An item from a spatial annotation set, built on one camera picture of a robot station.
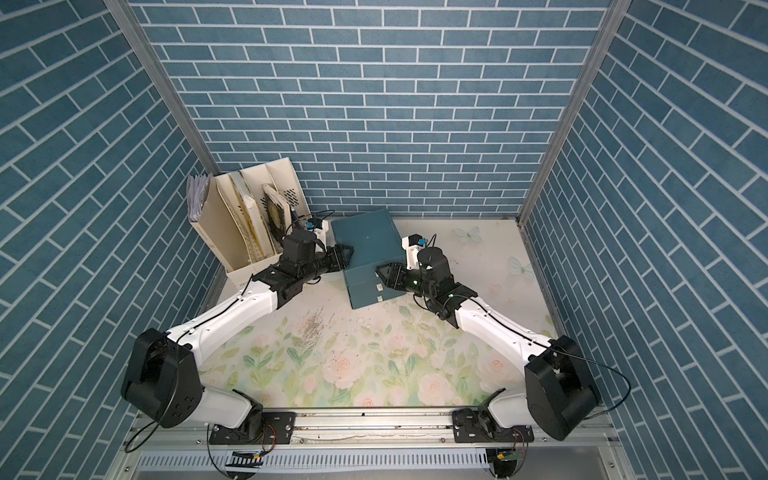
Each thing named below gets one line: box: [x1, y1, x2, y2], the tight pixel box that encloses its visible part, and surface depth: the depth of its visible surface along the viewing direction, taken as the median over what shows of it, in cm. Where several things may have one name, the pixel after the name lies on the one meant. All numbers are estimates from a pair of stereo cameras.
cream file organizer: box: [190, 157, 311, 287], surface depth 101 cm
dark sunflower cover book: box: [262, 183, 293, 243], surface depth 102 cm
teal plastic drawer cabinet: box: [331, 209, 407, 310], surface depth 87 cm
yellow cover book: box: [229, 171, 265, 259], surface depth 96 cm
